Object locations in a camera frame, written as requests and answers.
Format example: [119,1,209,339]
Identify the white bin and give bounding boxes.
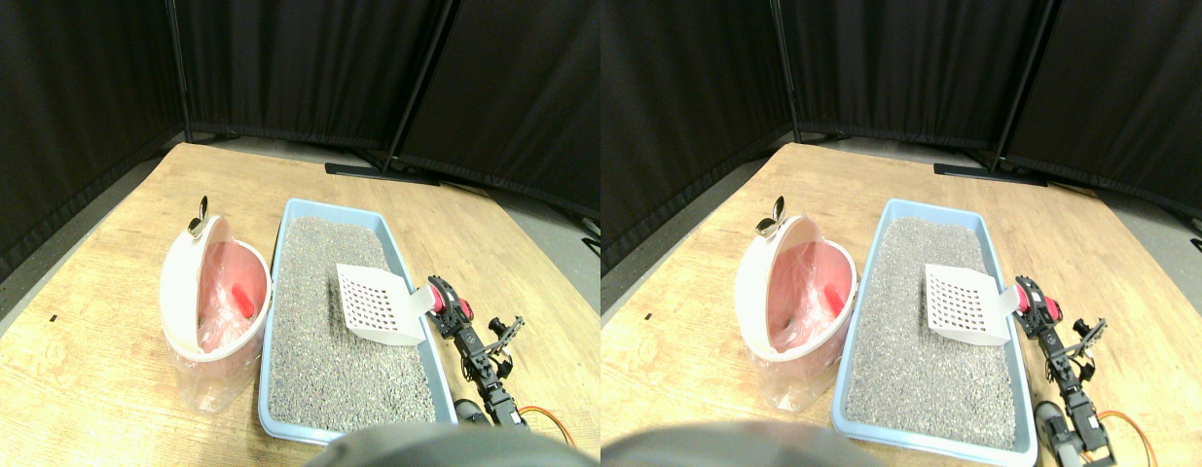
[735,195,859,412]
[159,195,273,414]

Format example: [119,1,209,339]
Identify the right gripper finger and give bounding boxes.
[1013,275,1051,318]
[426,276,463,318]

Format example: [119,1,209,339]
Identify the black curtain stand pole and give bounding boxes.
[384,0,460,174]
[990,0,1064,176]
[768,0,804,145]
[165,0,195,145]

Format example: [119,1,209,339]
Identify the blue litter tray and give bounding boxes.
[258,198,459,447]
[830,198,1039,467]

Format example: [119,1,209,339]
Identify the orange wire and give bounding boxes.
[1097,409,1162,467]
[519,404,578,449]

